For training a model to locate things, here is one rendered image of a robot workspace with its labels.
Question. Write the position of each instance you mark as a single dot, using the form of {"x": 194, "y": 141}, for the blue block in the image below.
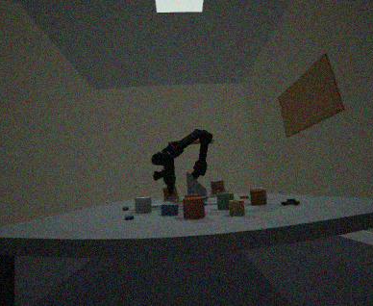
{"x": 169, "y": 210}

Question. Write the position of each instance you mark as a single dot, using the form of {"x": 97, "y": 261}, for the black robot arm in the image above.
{"x": 176, "y": 148}

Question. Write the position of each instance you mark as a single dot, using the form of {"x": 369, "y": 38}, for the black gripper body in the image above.
{"x": 169, "y": 174}

